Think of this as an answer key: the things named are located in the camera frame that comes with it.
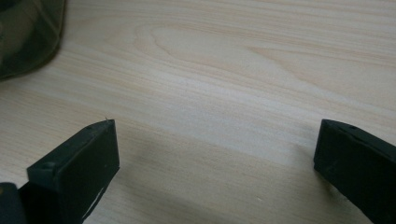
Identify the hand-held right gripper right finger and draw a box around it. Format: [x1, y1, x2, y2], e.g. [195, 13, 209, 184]
[313, 119, 396, 224]

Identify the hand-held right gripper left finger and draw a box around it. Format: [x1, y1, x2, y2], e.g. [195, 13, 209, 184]
[18, 119, 121, 224]

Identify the clear plastic storage box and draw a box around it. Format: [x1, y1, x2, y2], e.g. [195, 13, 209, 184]
[0, 0, 68, 82]

